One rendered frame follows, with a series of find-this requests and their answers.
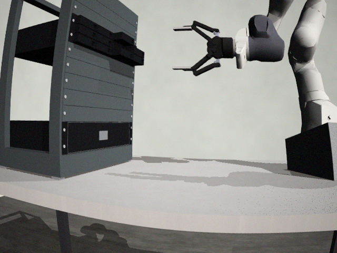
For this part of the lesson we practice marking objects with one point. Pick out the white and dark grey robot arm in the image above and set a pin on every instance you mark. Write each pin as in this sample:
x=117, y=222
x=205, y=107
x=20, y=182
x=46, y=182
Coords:
x=265, y=45

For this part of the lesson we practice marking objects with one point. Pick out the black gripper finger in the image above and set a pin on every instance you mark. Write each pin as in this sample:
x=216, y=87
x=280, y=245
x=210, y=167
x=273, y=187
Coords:
x=200, y=63
x=215, y=31

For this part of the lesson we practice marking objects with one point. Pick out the dark grey server rack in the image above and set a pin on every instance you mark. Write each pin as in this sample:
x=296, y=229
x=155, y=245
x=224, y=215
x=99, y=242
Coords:
x=93, y=70

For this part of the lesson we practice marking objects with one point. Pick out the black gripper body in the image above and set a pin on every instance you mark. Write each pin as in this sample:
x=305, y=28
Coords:
x=224, y=47

